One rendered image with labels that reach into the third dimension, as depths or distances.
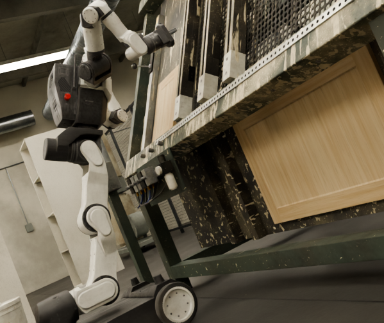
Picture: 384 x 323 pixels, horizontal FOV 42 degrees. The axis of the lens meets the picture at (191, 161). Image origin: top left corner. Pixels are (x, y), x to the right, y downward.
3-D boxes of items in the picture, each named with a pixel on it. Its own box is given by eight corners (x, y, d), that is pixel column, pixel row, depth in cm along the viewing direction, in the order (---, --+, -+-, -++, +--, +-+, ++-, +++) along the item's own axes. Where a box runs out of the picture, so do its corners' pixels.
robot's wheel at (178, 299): (162, 331, 222) (155, 286, 226) (158, 331, 227) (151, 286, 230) (201, 322, 231) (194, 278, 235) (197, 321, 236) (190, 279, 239)
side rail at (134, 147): (141, 165, 330) (126, 161, 325) (158, 21, 363) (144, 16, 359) (145, 163, 324) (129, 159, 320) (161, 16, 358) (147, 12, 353)
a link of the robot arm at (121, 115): (124, 128, 294) (94, 107, 284) (112, 136, 303) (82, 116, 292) (129, 114, 301) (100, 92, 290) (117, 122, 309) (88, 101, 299)
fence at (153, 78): (147, 153, 305) (140, 152, 304) (161, 19, 334) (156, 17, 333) (149, 151, 301) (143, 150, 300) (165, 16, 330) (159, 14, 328)
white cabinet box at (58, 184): (74, 288, 681) (19, 150, 694) (112, 270, 708) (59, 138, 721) (83, 287, 628) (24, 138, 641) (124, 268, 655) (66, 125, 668)
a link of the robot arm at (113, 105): (117, 90, 302) (132, 118, 303) (108, 97, 309) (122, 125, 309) (105, 94, 294) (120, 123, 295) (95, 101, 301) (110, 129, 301)
